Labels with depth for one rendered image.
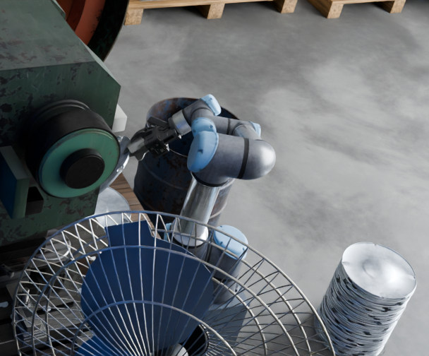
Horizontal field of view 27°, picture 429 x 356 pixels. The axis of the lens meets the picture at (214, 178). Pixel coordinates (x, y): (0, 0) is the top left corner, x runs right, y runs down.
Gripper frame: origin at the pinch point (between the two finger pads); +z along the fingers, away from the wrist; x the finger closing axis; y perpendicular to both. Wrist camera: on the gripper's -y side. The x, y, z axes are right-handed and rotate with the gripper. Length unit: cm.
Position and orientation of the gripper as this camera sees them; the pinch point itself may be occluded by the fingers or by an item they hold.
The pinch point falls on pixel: (127, 151)
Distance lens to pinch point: 301.7
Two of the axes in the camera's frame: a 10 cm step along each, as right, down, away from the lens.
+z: -8.4, 4.8, 2.4
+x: 5.2, 6.0, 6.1
